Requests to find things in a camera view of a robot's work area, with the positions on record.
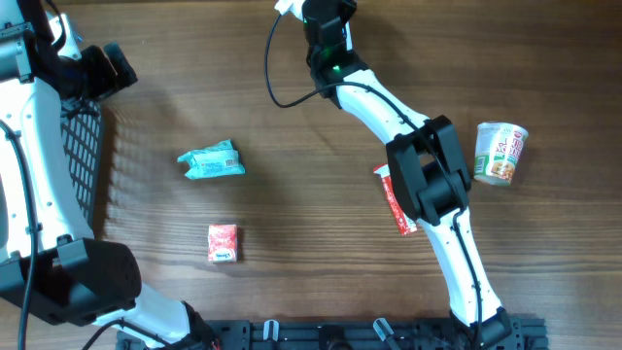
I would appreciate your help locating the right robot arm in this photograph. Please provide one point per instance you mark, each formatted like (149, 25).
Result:
(426, 163)

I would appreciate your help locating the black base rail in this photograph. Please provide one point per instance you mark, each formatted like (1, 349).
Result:
(439, 333)

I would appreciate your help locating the red small box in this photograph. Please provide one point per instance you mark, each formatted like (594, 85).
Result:
(222, 243)

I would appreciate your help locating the instant noodle cup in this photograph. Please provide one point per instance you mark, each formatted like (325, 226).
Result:
(498, 148)

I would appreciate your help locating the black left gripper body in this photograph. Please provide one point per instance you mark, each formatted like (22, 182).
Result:
(98, 77)

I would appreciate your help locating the grey plastic basket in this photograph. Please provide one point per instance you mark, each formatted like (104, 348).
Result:
(82, 131)

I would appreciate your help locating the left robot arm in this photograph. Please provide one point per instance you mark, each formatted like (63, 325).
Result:
(52, 266)

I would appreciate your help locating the red snack stick packet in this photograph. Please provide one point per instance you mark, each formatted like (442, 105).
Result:
(405, 225)

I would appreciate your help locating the teal tissue pack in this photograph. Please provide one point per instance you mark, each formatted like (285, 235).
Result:
(219, 160)

